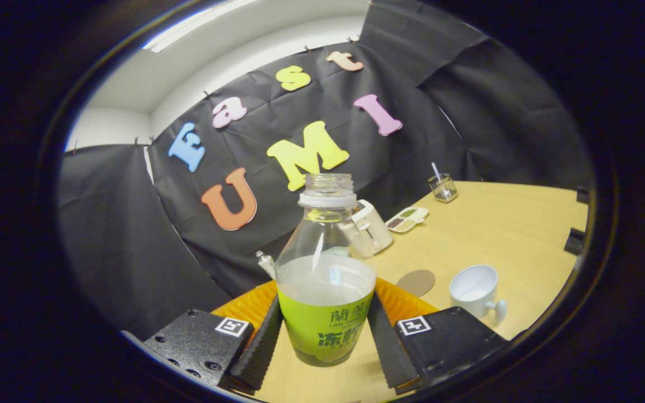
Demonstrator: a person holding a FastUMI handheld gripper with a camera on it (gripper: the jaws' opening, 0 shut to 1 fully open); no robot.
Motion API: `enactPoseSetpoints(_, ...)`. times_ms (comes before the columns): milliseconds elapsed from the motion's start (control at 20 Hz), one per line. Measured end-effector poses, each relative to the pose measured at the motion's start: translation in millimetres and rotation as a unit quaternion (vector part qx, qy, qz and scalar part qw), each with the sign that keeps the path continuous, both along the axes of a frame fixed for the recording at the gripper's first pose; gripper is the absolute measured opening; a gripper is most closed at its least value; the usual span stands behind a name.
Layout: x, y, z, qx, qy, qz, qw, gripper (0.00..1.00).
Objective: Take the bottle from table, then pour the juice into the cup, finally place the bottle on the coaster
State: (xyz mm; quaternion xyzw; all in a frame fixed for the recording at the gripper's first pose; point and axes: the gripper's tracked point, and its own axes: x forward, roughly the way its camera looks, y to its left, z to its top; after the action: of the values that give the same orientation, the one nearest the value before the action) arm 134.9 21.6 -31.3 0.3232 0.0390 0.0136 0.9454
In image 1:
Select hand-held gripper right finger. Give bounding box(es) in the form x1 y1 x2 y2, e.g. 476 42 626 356
368 278 508 395

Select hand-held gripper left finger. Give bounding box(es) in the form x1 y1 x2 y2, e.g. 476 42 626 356
142 280 284 392

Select green label juice bottle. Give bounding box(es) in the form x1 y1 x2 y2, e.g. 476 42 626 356
275 174 378 367

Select round brown coaster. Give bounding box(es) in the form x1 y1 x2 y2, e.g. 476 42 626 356
396 269 436 298

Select white cup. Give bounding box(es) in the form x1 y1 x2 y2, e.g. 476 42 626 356
449 265 508 325

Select white and green tube bottle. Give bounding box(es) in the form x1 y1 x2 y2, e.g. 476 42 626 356
255 250 277 280

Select white toaster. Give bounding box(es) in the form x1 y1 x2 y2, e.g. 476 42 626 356
350 199 394 258

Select white divided snack tray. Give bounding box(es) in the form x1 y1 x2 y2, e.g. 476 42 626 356
385 207 429 233

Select wooden table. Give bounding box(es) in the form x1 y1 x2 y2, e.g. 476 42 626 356
255 180 589 403

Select small clear glass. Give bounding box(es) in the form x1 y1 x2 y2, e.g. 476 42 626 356
428 174 459 203

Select long ceiling light panel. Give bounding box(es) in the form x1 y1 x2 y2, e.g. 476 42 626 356
143 0 259 54

